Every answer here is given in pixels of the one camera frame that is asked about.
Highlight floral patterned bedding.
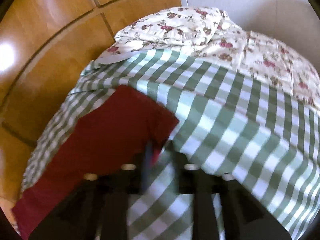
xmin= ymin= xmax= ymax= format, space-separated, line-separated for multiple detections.
xmin=99 ymin=7 xmax=319 ymax=109

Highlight dark red cloth garment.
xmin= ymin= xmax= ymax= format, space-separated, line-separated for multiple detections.
xmin=12 ymin=85 xmax=178 ymax=239

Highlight green white checkered bedsheet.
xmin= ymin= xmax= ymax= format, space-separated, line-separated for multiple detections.
xmin=22 ymin=49 xmax=319 ymax=239

